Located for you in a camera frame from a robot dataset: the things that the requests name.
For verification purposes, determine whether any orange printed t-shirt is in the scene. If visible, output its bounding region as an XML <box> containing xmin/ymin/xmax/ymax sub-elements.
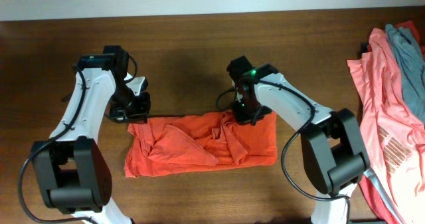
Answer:
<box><xmin>124</xmin><ymin>111</ymin><xmax>277</xmax><ymax>177</ymax></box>

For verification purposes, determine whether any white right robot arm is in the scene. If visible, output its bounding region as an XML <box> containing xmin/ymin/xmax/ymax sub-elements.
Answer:
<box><xmin>226</xmin><ymin>56</ymin><xmax>370</xmax><ymax>223</ymax></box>

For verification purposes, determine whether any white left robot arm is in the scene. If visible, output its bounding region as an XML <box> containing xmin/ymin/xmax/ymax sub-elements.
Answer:
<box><xmin>28</xmin><ymin>45</ymin><xmax>151</xmax><ymax>223</ymax></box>

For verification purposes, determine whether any pink t-shirt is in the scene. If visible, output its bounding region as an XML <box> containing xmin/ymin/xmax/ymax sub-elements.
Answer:
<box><xmin>347</xmin><ymin>28</ymin><xmax>424</xmax><ymax>223</ymax></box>

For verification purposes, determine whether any grey t-shirt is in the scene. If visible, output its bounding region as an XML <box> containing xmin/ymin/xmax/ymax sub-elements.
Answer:
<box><xmin>385</xmin><ymin>24</ymin><xmax>424</xmax><ymax>123</ymax></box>

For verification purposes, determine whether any red garment in pile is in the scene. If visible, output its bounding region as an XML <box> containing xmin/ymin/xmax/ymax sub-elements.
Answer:
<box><xmin>395</xmin><ymin>20</ymin><xmax>424</xmax><ymax>59</ymax></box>

